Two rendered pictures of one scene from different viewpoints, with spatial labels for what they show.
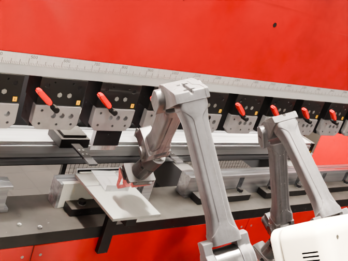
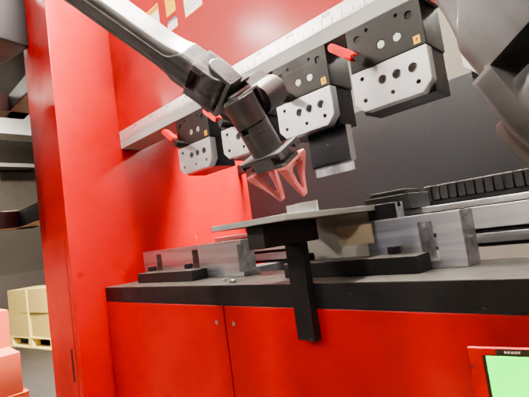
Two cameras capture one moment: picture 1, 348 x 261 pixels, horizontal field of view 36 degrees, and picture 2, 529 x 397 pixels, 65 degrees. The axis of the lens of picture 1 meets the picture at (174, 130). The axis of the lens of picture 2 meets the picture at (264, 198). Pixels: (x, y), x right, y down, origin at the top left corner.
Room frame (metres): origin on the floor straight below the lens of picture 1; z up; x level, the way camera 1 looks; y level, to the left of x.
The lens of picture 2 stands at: (1.46, -0.67, 0.97)
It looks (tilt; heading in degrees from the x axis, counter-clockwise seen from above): 5 degrees up; 87
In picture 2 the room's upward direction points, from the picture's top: 8 degrees counter-clockwise
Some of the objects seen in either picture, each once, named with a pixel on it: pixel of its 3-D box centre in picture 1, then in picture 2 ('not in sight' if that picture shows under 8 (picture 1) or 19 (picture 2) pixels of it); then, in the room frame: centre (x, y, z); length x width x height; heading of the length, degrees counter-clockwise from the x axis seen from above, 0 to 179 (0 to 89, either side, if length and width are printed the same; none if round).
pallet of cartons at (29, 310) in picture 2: not in sight; (59, 311); (-1.08, 4.95, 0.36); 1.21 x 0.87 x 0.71; 137
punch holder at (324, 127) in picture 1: (327, 115); not in sight; (2.46, -0.66, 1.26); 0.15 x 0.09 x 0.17; 133
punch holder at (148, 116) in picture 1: (158, 105); (396, 62); (1.78, 0.08, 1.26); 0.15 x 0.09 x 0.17; 133
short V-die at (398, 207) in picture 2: (102, 173); (354, 216); (1.69, 0.19, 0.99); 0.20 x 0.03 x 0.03; 133
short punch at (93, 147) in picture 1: (105, 137); (331, 152); (1.67, 0.21, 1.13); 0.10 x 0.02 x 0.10; 133
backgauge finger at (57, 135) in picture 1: (77, 144); (382, 202); (1.79, 0.32, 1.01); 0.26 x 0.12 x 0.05; 43
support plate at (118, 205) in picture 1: (116, 194); (296, 218); (1.56, 0.11, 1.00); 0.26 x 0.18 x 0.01; 43
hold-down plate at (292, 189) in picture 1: (283, 190); not in sight; (2.31, -0.57, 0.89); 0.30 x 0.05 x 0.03; 133
